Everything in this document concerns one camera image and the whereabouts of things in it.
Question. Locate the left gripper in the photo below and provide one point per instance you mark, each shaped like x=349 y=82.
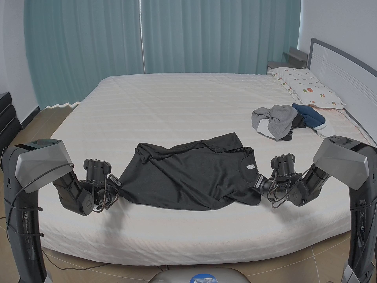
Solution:
x=112 y=192

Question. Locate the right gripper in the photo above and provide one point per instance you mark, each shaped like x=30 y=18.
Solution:
x=268 y=189

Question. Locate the black T-shirt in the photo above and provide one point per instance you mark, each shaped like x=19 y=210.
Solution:
x=191 y=172

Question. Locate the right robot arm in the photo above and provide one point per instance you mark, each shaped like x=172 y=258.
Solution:
x=338 y=161

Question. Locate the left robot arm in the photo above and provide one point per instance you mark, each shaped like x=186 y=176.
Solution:
x=44 y=164

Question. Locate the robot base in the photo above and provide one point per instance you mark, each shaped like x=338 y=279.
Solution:
x=176 y=277

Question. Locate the pile of clothes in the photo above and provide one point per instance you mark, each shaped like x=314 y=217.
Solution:
x=279 y=119

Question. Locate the bed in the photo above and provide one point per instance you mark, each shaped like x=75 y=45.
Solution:
x=176 y=105

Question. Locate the white printed pillow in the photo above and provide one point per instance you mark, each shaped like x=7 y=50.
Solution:
x=309 y=87

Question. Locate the grey bedside table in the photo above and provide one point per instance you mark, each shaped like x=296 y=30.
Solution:
x=296 y=56

